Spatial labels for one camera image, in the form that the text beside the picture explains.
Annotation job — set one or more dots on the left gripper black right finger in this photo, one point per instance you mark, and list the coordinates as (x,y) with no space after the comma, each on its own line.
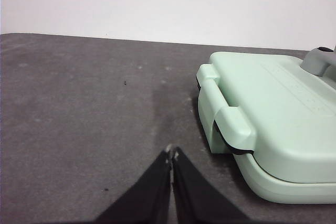
(199,197)

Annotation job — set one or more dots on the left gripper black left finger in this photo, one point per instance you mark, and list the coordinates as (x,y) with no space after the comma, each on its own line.
(147,197)

